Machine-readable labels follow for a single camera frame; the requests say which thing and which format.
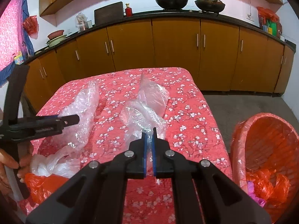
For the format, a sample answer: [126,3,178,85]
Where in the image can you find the clear plastic bag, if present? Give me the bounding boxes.
[118,73,171,141]
[29,146,81,178]

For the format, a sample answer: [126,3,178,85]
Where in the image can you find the red floral tablecloth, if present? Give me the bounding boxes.
[17,67,233,224]

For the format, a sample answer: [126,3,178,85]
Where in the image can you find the bubble wrap sheet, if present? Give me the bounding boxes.
[50,81,99,152]

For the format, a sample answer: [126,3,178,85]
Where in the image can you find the red basin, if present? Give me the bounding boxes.
[48,30,64,40]

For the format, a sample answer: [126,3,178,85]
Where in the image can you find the red bottle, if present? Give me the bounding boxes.
[125,3,133,17]

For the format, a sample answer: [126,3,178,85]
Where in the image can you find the dark cutting board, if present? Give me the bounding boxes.
[94,1,124,26]

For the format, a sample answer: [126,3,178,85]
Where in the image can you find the lower wooden cabinets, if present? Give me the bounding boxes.
[25,18,295,111]

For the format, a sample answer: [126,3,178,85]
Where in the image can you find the jar in plastic bag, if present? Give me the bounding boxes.
[75,12,87,32]

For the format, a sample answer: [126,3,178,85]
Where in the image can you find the person's left hand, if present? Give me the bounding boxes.
[0,141,33,196]

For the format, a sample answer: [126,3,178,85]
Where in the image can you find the red bag on counter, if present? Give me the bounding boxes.
[256,7,280,23]

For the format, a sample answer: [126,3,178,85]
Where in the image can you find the hanging red bag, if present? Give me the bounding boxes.
[22,15,39,39]

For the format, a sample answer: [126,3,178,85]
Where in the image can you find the lidded black wok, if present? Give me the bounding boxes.
[195,0,226,14]

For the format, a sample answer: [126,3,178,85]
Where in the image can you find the red lined waste basket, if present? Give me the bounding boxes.
[230,113,298,223]

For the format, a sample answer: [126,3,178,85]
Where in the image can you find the pink door curtain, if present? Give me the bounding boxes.
[1,0,34,85]

